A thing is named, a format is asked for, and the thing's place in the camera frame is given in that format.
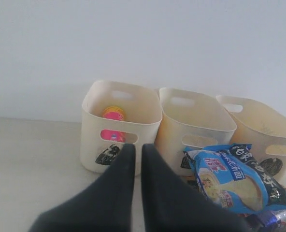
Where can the cream bin with square mark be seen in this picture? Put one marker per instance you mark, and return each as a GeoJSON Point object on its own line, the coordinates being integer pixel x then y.
{"type": "Point", "coordinates": [190, 119]}

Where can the pink Lays chips can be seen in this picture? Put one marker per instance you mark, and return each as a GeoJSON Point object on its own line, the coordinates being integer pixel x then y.
{"type": "Point", "coordinates": [113, 113]}

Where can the blue white milk carton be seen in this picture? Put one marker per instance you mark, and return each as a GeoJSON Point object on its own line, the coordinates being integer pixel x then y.
{"type": "Point", "coordinates": [268, 221]}

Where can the blue instant noodle packet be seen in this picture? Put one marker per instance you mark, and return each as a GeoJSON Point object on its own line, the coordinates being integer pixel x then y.
{"type": "Point", "coordinates": [230, 176]}

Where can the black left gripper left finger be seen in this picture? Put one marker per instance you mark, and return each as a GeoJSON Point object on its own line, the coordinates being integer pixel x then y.
{"type": "Point", "coordinates": [104, 206]}

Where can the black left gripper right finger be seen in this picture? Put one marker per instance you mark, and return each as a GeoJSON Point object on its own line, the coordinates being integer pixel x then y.
{"type": "Point", "coordinates": [171, 205]}

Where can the cream bin with triangle mark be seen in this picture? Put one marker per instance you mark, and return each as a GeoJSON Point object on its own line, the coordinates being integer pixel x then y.
{"type": "Point", "coordinates": [143, 115]}

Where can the cream bin with circle mark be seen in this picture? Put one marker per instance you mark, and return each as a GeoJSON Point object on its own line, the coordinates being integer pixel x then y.
{"type": "Point", "coordinates": [262, 127]}

